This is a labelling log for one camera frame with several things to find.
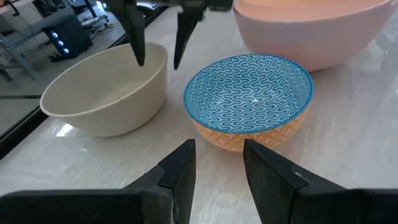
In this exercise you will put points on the blue patterned orange bowl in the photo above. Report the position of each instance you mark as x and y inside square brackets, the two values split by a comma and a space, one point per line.
[248, 96]

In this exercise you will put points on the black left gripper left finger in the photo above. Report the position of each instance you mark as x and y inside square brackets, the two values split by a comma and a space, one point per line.
[93, 207]

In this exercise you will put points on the large pink bowl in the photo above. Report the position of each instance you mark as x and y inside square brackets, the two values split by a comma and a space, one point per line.
[311, 34]

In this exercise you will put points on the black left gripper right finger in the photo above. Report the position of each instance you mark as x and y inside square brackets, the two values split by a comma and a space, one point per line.
[311, 202]

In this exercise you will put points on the black computer tower blue lights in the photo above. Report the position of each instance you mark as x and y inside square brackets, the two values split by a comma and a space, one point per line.
[70, 37]

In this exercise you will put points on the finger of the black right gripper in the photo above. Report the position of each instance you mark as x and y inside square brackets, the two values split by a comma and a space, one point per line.
[186, 28]
[135, 28]

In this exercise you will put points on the grey metal desk frame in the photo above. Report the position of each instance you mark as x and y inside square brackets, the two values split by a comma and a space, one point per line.
[21, 46]

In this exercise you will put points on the cream plastic bowl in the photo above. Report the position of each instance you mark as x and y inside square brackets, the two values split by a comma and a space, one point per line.
[105, 93]

